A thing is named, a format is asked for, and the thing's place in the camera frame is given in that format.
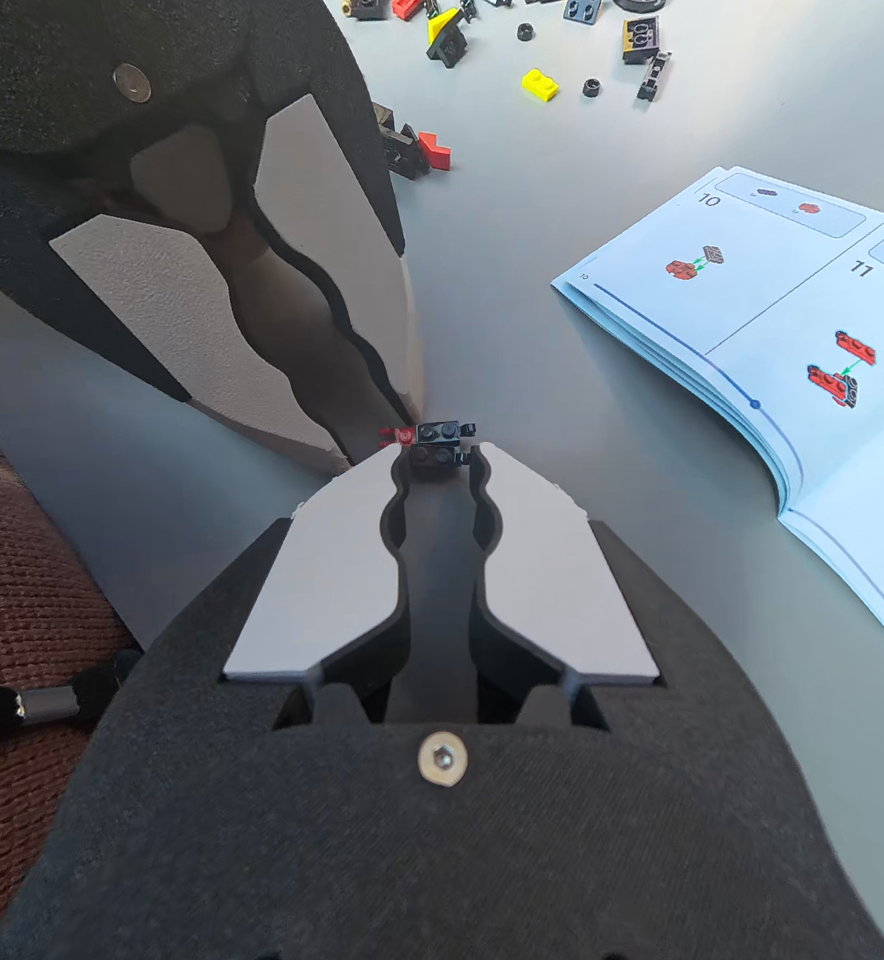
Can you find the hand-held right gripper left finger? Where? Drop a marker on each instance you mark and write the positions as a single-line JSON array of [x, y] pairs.
[[314, 585]]

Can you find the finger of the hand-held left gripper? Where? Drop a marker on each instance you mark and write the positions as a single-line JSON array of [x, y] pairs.
[[164, 300], [337, 217]]

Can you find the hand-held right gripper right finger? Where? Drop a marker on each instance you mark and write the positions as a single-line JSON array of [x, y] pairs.
[[569, 592]]

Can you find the red black toy brick assembly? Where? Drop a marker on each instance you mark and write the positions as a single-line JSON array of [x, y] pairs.
[[438, 433]]

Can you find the grey desk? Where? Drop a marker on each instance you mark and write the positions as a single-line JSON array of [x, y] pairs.
[[562, 465]]

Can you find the black hinge toy brick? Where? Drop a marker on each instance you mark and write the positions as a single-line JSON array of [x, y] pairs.
[[403, 154]]

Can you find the red angled toy brick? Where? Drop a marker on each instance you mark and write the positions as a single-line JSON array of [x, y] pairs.
[[434, 152]]

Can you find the yellow black wedge brick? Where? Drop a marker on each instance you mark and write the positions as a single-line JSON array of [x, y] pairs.
[[447, 37]]

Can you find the black brick with gold stud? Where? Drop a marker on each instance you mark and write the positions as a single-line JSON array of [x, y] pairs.
[[363, 7]]

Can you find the small red toy brick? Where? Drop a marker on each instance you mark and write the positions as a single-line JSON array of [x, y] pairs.
[[406, 7]]

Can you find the dark blue toy plate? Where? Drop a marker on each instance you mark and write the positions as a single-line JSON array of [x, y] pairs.
[[583, 9]]

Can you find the long black clip brick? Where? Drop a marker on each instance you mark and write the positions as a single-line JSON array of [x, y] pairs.
[[656, 75]]

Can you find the black yellow toy brick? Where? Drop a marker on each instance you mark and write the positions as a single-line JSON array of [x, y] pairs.
[[641, 37]]

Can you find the toy brick instruction booklet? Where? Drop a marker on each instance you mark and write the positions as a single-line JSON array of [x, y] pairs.
[[787, 300]]

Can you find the black round toy wheel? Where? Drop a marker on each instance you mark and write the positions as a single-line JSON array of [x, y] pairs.
[[641, 4]]

